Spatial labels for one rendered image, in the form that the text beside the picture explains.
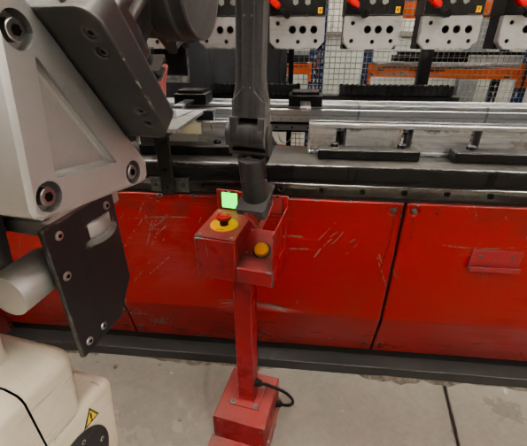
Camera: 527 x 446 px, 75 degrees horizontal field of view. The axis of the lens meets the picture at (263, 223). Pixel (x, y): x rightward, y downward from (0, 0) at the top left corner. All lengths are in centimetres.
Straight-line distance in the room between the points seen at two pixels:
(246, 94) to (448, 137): 74
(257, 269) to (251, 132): 35
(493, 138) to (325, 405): 107
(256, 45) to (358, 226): 68
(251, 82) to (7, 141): 49
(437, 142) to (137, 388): 139
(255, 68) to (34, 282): 45
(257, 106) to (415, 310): 96
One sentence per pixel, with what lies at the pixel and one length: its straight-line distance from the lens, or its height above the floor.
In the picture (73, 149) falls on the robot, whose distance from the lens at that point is 22.
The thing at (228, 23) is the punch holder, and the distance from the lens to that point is 110.
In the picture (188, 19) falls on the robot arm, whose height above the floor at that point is 121.
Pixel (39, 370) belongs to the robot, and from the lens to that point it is 45.
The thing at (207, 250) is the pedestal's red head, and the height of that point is 74.
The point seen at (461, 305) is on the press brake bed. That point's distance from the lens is 139.
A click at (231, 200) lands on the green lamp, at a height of 81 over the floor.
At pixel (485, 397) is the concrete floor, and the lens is 169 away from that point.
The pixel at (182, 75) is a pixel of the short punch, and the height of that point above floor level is 110.
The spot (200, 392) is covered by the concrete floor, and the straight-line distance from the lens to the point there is 150.
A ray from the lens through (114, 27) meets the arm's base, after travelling 20.
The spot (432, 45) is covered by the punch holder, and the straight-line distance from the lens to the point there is 114.
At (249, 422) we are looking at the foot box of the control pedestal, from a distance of 127.
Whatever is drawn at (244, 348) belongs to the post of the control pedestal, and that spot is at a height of 37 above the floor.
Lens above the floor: 120
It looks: 28 degrees down
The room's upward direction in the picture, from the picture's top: straight up
